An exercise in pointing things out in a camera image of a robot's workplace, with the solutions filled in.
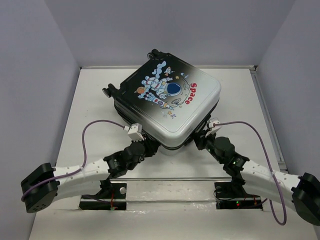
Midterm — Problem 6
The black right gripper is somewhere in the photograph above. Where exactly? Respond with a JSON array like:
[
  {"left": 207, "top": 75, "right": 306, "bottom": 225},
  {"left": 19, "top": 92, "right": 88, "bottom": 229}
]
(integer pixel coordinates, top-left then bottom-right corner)
[{"left": 189, "top": 129, "right": 224, "bottom": 165}]

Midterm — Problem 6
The black kids suitcase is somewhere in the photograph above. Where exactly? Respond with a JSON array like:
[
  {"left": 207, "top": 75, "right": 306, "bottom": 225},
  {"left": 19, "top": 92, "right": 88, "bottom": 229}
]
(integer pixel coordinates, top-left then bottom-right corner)
[{"left": 102, "top": 49, "right": 222, "bottom": 151}]

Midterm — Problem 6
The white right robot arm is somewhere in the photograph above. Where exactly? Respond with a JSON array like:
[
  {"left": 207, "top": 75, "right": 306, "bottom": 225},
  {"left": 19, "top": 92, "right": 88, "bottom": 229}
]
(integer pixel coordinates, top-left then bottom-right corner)
[{"left": 193, "top": 130, "right": 320, "bottom": 226}]

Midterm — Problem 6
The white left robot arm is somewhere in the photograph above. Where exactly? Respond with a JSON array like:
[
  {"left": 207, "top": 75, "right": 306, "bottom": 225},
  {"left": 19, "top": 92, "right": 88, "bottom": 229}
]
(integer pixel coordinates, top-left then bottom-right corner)
[{"left": 20, "top": 139, "right": 160, "bottom": 214}]

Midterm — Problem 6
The white foreground platform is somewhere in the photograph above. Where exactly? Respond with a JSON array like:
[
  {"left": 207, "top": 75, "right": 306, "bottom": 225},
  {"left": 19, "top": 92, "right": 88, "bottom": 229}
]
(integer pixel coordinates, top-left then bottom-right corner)
[{"left": 27, "top": 177, "right": 316, "bottom": 240}]

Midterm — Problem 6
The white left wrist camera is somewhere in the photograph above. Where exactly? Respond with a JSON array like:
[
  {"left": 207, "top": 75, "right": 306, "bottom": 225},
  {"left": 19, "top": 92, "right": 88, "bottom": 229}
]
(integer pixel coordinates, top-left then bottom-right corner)
[{"left": 123, "top": 123, "right": 145, "bottom": 142}]

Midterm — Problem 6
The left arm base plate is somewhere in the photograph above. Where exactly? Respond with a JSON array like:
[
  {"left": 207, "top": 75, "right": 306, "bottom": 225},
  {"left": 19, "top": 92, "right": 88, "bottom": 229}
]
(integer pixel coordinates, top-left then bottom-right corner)
[{"left": 78, "top": 180, "right": 127, "bottom": 211}]

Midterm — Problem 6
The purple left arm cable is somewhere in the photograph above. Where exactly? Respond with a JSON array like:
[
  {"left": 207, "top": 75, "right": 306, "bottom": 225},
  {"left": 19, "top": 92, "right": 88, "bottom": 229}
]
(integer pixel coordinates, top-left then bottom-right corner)
[{"left": 21, "top": 119, "right": 128, "bottom": 202}]

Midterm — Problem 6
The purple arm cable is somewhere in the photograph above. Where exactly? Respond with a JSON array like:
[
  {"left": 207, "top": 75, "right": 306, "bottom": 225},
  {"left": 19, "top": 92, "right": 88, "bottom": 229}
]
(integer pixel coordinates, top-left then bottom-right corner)
[
  {"left": 21, "top": 119, "right": 128, "bottom": 202},
  {"left": 216, "top": 121, "right": 287, "bottom": 225}
]

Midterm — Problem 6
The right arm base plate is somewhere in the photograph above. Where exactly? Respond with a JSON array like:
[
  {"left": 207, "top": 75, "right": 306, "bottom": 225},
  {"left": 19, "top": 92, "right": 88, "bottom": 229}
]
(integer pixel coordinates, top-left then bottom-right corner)
[{"left": 213, "top": 178, "right": 264, "bottom": 210}]

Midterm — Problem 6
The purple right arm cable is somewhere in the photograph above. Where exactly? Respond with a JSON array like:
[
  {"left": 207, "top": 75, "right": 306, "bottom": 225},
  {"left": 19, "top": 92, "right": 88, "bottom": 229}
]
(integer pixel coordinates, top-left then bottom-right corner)
[{"left": 216, "top": 121, "right": 287, "bottom": 225}]

